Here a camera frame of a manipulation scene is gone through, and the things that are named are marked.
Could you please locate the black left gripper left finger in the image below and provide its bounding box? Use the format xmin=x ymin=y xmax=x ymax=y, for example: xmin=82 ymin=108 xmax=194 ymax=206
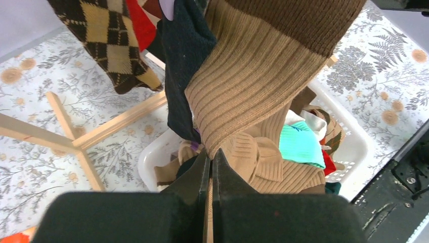
xmin=33 ymin=151 xmax=210 ymax=242

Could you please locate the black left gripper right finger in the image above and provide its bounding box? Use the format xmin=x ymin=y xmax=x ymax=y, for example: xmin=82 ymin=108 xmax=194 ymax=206
xmin=212 ymin=150 xmax=366 ymax=242

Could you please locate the tan ribbed sock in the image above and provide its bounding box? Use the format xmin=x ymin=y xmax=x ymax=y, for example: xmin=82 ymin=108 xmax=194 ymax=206
xmin=185 ymin=1 xmax=365 ymax=157

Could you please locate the mint green sock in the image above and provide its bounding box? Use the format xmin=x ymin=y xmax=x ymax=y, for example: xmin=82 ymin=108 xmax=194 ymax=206
xmin=279 ymin=121 xmax=326 ymax=169

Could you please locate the red sock in basket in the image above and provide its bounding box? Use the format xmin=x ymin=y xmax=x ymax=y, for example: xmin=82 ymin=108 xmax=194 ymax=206
xmin=322 ymin=150 xmax=336 ymax=176

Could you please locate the white front laundry basket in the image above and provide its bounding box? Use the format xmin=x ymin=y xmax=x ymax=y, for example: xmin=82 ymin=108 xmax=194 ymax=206
xmin=137 ymin=80 xmax=374 ymax=200

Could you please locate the white sock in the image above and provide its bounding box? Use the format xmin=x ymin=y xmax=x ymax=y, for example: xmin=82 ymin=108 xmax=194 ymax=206
xmin=284 ymin=110 xmax=327 ymax=141

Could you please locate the argyle beige green sock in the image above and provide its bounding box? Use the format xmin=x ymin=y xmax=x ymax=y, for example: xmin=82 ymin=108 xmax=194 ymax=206
xmin=301 ymin=105 xmax=346 ymax=157

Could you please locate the black hanging sock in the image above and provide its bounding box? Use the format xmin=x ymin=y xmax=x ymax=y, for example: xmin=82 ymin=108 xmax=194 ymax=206
xmin=157 ymin=1 xmax=217 ymax=142

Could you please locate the red hanging sock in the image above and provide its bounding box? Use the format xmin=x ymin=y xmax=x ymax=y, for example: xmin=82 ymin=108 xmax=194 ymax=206
xmin=126 ymin=0 xmax=156 ymax=52

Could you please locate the brown argyle hanging sock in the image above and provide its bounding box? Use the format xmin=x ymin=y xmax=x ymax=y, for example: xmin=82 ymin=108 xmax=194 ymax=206
xmin=49 ymin=0 xmax=163 ymax=94

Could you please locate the wooden rack frame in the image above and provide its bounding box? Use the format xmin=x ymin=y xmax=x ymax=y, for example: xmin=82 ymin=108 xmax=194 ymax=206
xmin=0 ymin=53 xmax=339 ymax=192

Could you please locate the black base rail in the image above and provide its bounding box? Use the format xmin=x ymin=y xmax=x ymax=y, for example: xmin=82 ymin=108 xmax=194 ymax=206
xmin=351 ymin=122 xmax=428 ymax=242

